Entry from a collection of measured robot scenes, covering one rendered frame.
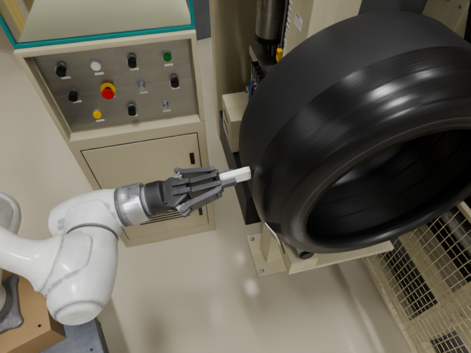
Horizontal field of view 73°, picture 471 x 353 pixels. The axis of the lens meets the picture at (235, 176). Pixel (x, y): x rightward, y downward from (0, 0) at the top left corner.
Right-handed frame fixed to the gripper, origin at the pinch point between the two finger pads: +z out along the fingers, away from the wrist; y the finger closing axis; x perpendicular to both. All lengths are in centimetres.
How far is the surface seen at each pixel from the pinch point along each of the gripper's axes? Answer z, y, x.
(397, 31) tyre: 35.0, 4.5, -22.9
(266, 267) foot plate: 7, 25, 122
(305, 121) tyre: 14.1, -5.1, -16.5
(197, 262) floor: -32, 37, 118
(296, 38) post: 26.4, 34.0, -8.4
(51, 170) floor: -123, 132, 105
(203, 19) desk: 19, 296, 105
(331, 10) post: 32.8, 27.7, -17.4
